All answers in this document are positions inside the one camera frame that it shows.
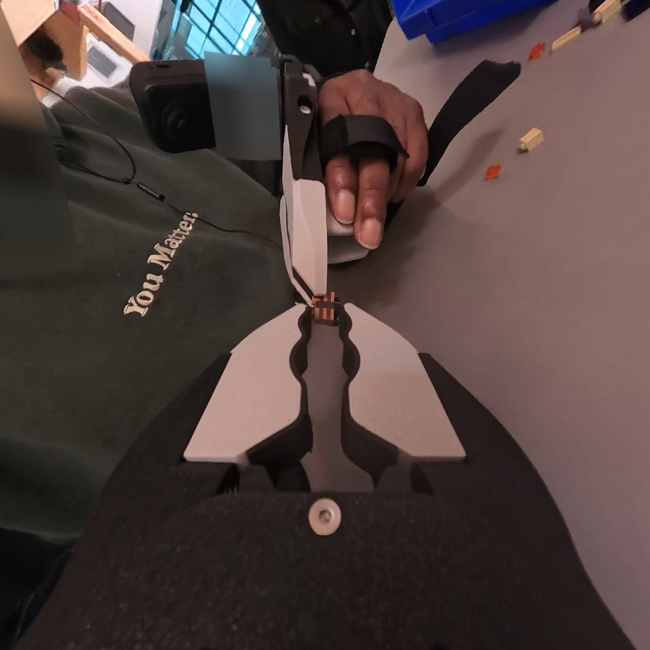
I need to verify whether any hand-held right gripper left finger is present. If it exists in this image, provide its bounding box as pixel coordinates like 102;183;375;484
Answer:
183;304;313;466

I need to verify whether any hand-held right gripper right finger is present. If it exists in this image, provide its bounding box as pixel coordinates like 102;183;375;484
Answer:
339;303;468;465

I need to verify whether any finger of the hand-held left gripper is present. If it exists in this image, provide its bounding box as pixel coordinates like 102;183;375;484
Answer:
290;178;331;301
278;126;316;309

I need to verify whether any brown brick stack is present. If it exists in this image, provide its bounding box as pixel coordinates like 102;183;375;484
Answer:
312;291;340;326

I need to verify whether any person's left hand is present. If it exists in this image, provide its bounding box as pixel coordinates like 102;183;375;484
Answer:
317;68;430;251

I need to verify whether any black jacket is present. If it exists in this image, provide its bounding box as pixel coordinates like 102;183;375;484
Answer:
256;0;394;76

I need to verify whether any person in green sweatshirt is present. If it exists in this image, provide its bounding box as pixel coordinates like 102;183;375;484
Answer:
0;85;301;546

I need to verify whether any blue plastic bin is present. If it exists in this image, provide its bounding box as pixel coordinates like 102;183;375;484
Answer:
390;0;559;45

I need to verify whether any wooden table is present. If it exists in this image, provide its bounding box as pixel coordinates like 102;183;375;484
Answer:
18;0;149;82

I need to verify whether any thin black cable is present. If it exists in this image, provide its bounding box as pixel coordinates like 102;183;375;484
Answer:
29;79;283;251

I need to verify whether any black strap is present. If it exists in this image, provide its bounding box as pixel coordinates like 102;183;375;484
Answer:
393;60;522;216

